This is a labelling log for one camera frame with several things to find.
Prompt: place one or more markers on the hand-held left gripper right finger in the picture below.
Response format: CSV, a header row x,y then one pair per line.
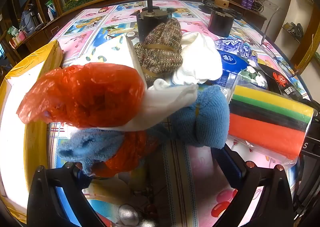
x,y
232,170

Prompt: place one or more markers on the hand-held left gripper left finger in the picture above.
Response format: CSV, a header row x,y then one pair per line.
x,y
72,175

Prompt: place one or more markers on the striped sponge pack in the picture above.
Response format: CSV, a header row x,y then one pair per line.
x,y
270,124

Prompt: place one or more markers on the blue knitted cloth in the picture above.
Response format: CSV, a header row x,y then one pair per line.
x,y
207,117

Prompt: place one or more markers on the red plastic bag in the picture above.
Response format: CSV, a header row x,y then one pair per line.
x,y
130,152
82,92

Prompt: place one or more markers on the black packet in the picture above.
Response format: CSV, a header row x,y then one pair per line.
x,y
282,82

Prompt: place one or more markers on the white cloth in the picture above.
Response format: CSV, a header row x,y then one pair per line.
x,y
200,62
162,107

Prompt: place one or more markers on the blue white patterned packet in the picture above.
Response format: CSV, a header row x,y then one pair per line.
x,y
240,46

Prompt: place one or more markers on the yellow cardboard box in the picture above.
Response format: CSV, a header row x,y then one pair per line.
x,y
53,51

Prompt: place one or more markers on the lemon print tissue pack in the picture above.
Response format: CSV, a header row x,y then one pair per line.
x,y
117,47

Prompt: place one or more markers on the metal spoon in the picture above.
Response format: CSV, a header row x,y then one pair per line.
x,y
128,214

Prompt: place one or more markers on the brown knitted sock bundle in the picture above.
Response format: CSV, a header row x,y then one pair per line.
x,y
160,57

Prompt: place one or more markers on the black motor with wooden cap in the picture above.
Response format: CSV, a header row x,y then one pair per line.
x,y
220,24

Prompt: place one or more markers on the printed tablecloth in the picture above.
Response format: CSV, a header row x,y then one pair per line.
x,y
87,29

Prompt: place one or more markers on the blue thermos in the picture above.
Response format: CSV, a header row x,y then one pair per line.
x,y
27,21

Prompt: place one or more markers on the white bottle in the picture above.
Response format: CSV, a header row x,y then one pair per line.
x,y
50,12

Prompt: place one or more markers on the black motor with shaft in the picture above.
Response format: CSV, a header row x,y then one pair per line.
x,y
147,27

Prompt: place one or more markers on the small red white trinket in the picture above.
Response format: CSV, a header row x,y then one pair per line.
x,y
102,10

